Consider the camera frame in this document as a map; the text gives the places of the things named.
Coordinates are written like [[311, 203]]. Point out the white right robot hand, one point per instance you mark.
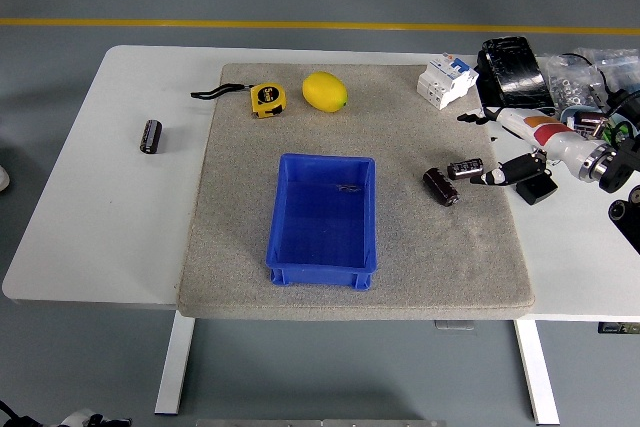
[[550, 139]]

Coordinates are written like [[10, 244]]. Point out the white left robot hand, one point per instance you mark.
[[80, 418]]

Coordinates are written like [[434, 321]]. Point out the dark battery with white print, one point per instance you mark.
[[465, 168]]

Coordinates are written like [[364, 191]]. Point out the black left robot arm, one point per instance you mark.
[[10, 417]]

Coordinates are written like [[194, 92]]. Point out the blue plastic box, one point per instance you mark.
[[320, 274]]

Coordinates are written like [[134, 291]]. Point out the light blue bowl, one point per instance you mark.
[[567, 117]]

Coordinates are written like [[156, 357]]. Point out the small black block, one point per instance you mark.
[[537, 191]]

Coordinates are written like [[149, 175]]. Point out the clear bag of metal washers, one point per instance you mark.
[[570, 84]]

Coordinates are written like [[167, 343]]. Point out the green small parts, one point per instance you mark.
[[612, 132]]

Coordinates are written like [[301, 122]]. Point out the black wrapped power brick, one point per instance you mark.
[[515, 74]]

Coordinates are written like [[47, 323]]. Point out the white table leg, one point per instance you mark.
[[537, 372], [175, 367]]

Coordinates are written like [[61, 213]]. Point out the white circuit breaker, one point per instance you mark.
[[445, 82]]

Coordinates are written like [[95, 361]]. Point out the table control panel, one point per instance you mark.
[[618, 327]]

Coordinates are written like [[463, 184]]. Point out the yellow lemon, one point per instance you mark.
[[324, 91]]

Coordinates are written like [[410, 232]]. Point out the grey-brown felt mat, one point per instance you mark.
[[240, 227]]

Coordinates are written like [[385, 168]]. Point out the person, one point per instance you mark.
[[2, 179]]

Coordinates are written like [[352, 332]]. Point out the grey bracket under table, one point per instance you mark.
[[454, 325]]

